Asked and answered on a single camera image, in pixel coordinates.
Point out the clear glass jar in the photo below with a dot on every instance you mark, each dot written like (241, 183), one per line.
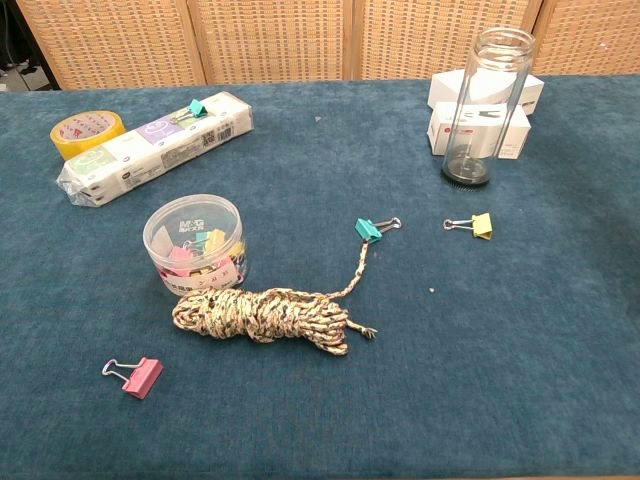
(465, 170)

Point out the clear round clip container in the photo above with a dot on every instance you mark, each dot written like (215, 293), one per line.
(165, 235)

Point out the yellow binder clip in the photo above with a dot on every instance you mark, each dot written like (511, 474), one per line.
(482, 225)

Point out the blue table cloth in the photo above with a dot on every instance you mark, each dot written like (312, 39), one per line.
(300, 410)

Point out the small teal binder clip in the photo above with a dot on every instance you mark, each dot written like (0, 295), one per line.
(196, 107)

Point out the long wrapped tissue pack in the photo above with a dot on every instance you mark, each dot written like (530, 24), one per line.
(150, 155)

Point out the plain white box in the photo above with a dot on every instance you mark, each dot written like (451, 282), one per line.
(445, 90)

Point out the woven rattan folding screen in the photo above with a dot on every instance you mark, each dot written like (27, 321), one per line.
(275, 40)

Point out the white box with red print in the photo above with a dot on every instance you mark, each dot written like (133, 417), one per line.
(520, 140)

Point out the pink binder clip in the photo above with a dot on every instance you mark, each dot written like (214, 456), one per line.
(142, 378)

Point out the yellow tape roll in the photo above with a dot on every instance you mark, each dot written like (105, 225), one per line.
(62, 142)

